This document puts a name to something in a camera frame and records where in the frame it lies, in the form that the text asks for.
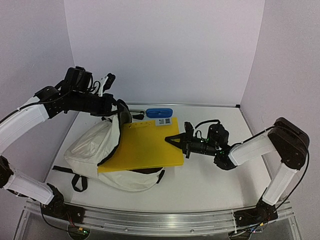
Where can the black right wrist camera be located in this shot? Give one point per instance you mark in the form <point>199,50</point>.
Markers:
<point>217,135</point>

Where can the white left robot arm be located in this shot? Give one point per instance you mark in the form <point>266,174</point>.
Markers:
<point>23,119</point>

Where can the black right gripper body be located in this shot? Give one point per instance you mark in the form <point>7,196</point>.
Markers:
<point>187,143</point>

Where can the yellow paper folder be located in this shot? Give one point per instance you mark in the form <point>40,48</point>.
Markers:
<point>143,146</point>

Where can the blue pencil case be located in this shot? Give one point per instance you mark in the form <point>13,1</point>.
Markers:
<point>159,113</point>

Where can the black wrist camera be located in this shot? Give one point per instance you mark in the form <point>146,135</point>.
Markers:
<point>77,79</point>
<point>217,135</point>

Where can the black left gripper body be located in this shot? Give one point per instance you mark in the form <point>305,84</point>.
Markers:
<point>79,102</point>

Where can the silver stapler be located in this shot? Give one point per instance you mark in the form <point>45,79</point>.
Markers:
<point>137,114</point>

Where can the cream white backpack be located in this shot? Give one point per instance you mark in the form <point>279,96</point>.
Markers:
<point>96,147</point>

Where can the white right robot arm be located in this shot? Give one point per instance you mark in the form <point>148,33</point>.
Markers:
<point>283,138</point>

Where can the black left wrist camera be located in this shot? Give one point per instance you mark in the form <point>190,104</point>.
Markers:
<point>77,79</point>

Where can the aluminium front rail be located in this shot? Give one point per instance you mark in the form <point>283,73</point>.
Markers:
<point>237,222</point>

